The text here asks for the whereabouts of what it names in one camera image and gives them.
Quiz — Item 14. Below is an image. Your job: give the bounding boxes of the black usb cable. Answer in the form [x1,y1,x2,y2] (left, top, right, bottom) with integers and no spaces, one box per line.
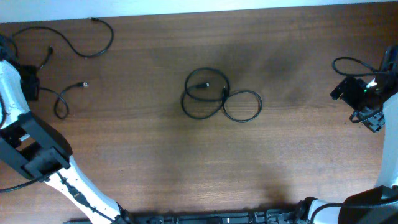
[9,17,115,72]
[39,82,90,120]
[180,67,263,123]

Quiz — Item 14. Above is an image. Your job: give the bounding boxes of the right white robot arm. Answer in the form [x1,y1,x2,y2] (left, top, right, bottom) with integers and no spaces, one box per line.
[291,45,397,223]

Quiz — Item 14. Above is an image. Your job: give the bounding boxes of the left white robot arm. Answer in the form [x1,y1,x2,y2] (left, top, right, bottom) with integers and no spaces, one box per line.
[1,36,134,223]

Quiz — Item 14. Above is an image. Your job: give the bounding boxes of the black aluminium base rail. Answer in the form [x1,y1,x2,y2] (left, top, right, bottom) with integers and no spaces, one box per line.
[63,207,308,224]

